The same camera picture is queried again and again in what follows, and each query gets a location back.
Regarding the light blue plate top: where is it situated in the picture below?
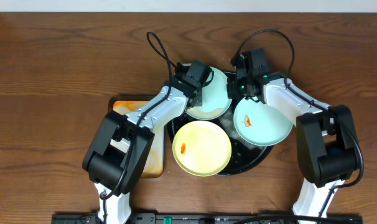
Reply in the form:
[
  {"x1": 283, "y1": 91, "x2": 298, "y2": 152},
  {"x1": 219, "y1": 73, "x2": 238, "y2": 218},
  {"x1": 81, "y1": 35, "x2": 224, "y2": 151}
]
[{"x1": 184, "y1": 67, "x2": 232, "y2": 120}]

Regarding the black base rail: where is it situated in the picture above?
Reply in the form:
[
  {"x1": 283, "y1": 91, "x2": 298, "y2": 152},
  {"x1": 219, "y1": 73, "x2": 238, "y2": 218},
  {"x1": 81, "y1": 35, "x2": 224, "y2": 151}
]
[{"x1": 51, "y1": 212, "x2": 364, "y2": 224}]

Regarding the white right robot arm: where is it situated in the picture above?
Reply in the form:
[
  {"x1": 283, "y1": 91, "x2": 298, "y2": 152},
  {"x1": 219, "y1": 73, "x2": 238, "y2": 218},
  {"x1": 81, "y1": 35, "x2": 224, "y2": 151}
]
[{"x1": 227, "y1": 72, "x2": 365, "y2": 218}]

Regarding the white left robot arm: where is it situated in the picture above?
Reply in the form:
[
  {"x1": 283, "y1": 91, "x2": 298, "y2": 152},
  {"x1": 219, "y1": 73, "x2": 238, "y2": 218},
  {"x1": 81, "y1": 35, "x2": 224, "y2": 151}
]
[{"x1": 82, "y1": 79, "x2": 208, "y2": 223}]

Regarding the yellow plate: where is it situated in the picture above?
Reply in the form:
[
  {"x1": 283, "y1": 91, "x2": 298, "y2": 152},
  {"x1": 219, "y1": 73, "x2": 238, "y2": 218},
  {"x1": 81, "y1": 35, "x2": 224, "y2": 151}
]
[{"x1": 172, "y1": 121, "x2": 232, "y2": 177}]

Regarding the rectangular soapy black tray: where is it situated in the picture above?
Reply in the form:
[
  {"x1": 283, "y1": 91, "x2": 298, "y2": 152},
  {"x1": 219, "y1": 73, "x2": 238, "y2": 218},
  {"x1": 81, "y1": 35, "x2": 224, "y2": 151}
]
[{"x1": 108, "y1": 95, "x2": 165, "y2": 179}]

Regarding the light blue plate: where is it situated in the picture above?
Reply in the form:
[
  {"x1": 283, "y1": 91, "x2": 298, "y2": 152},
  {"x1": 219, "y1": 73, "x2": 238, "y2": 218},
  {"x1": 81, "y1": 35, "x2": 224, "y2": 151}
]
[
  {"x1": 233, "y1": 99, "x2": 293, "y2": 146},
  {"x1": 184, "y1": 67, "x2": 232, "y2": 120}
]

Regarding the round black tray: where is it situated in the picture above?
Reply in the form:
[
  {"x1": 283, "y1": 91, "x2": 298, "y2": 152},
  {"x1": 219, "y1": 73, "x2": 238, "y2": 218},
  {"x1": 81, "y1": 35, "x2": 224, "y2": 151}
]
[{"x1": 167, "y1": 100, "x2": 272, "y2": 175}]

